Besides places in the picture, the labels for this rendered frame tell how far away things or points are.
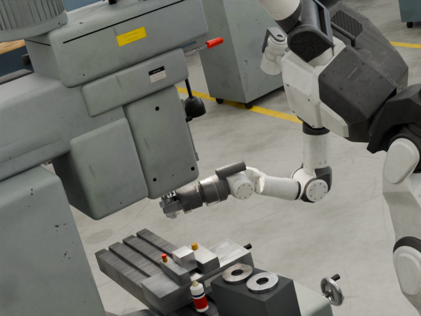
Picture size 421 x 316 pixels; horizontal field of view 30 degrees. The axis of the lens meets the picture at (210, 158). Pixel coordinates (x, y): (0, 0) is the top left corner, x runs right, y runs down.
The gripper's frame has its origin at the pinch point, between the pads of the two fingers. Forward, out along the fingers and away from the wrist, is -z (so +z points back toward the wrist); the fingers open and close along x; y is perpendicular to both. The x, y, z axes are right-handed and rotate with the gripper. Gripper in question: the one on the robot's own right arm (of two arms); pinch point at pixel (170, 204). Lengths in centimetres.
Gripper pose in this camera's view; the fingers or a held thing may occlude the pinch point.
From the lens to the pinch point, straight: 249.5
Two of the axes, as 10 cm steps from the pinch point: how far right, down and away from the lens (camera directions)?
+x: 2.5, 3.0, -9.2
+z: 9.4, -3.2, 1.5
